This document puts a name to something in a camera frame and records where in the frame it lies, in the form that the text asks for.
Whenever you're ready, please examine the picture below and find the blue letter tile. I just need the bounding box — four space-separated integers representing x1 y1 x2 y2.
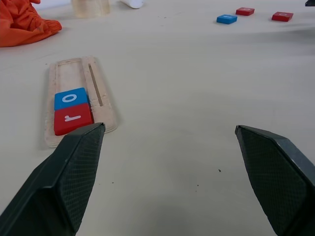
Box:
216 14 238 25

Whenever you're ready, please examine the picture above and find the red tile letter r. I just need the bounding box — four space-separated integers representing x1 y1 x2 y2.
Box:
53 103 95 136

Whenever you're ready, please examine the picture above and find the blue tile letter o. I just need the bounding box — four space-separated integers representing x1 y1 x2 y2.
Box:
54 87 92 111

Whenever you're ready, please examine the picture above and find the wooden letter tray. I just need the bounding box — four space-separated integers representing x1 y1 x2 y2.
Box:
44 56 121 148

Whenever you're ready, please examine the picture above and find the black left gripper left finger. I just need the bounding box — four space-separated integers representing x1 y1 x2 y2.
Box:
0 122 106 236

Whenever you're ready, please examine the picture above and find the red tile letter o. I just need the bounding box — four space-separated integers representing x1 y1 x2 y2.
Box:
271 11 294 23

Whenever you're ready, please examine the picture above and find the clear tape roll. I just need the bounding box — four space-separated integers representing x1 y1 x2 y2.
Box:
71 0 112 19

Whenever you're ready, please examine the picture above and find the red tile letter b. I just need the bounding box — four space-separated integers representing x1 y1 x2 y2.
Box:
235 7 255 17

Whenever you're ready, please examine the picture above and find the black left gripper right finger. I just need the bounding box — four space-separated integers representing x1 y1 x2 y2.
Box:
234 124 315 236

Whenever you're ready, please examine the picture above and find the white squeeze tube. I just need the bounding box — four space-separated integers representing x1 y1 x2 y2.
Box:
120 0 145 9

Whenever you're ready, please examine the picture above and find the crumpled orange cloth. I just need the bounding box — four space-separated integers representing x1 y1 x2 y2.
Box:
0 0 63 48

